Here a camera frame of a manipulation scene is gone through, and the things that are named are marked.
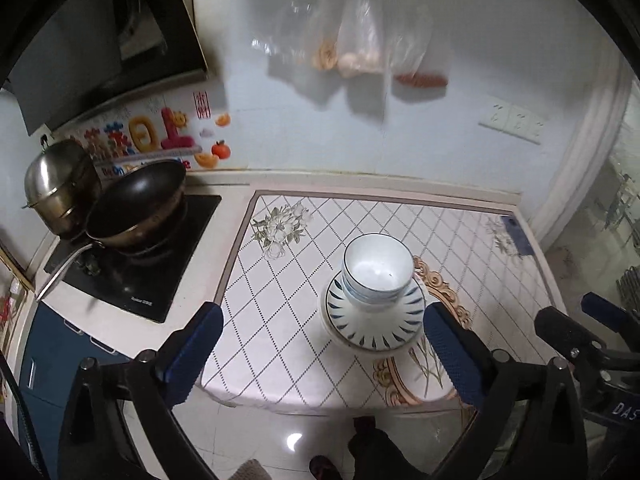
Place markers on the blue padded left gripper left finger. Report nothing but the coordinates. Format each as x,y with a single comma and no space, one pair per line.
186,351

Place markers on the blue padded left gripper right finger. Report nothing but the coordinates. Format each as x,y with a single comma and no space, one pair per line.
456,348

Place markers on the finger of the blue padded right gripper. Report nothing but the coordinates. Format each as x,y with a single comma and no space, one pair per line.
567,337
615,318

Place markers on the white plate blue leaf rim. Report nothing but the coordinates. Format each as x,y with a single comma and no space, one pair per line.
375,319

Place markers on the white bowl blue rim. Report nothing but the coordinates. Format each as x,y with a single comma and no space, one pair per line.
376,269

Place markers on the frosted glass sliding door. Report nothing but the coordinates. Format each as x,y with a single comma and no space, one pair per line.
584,227

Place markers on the black induction cooktop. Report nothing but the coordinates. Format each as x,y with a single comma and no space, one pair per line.
144,279

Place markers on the blue smartphone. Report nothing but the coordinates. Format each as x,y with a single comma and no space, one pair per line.
517,236

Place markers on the floral diamond pattern table mat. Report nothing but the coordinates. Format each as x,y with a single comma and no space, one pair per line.
279,281

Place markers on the blue lower cabinet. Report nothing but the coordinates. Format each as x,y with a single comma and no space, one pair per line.
69,401

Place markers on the black wok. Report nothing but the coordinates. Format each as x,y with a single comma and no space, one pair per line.
130,214

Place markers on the stainless steel pot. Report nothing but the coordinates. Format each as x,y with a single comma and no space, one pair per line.
61,185

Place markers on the black range hood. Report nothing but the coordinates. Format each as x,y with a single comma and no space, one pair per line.
64,59

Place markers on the plastic bag with red food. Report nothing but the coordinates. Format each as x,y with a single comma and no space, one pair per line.
418,50

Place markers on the plastic bag with orange food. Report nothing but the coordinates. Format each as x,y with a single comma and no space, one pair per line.
343,36

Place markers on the white wall socket right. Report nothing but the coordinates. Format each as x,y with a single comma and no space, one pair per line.
535,128

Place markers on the white wall socket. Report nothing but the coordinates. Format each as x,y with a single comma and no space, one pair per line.
535,128
518,121
495,115

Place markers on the white wall socket middle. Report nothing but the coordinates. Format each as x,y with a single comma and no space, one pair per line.
518,121

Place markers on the white wall socket left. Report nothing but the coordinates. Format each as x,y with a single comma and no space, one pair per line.
495,115

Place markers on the colourful wall sticker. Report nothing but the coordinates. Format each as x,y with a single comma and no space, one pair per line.
191,124

